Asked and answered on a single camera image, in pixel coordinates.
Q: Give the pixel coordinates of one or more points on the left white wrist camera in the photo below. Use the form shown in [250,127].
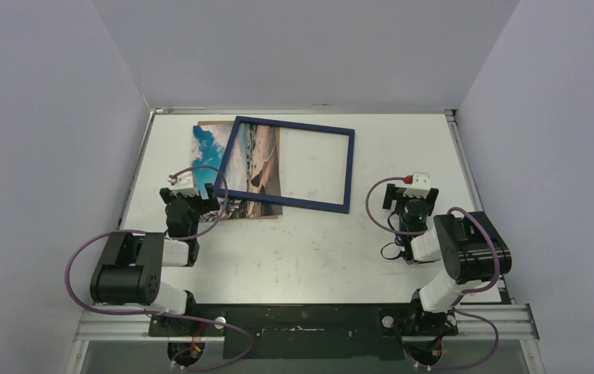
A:
[183,184]

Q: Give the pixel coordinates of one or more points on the aluminium front rail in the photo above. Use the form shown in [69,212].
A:
[513,322]

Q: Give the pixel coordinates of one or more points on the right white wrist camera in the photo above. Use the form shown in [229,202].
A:
[418,185]

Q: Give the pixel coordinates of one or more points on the blue wooden picture frame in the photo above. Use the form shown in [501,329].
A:
[289,201]

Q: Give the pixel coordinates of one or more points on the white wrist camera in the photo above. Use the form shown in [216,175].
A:
[418,185]
[183,184]

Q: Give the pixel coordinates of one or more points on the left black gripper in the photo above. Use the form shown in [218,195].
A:
[206,206]

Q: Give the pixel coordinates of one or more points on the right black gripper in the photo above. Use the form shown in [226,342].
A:
[391,195]

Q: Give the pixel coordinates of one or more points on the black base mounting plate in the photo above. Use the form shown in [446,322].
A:
[311,331]

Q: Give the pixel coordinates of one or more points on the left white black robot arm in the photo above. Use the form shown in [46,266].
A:
[130,267]

